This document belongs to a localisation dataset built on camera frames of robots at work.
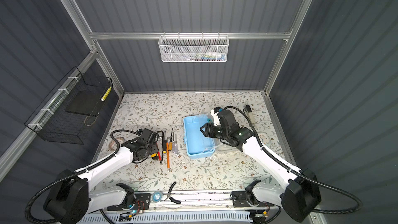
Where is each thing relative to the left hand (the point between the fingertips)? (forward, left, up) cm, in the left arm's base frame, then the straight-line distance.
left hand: (153, 148), depth 87 cm
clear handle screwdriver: (+1, -12, -3) cm, 13 cm away
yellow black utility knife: (-4, -1, -2) cm, 5 cm away
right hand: (+1, -29, +15) cm, 33 cm away
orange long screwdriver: (-4, -8, -4) cm, 10 cm away
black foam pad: (+14, +29, +25) cm, 41 cm away
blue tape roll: (-24, -4, -4) cm, 24 cm away
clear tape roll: (+6, +26, -5) cm, 27 cm away
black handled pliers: (-26, -12, -4) cm, 29 cm away
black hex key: (+7, -4, -2) cm, 9 cm away
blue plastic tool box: (+3, -26, -4) cm, 26 cm away
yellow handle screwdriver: (+4, -9, -3) cm, 10 cm away
